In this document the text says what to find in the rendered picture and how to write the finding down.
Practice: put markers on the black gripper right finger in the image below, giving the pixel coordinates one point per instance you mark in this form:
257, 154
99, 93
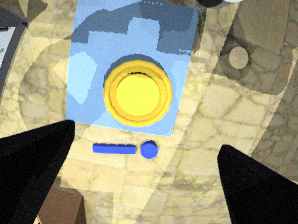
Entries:
254, 194

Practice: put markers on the light blue flat mat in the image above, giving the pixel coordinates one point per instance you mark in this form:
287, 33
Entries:
107, 33

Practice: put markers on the grey cylinder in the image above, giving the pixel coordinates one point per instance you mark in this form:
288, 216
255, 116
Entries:
216, 3

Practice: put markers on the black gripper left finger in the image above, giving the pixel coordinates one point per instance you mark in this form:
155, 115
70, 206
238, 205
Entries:
29, 163

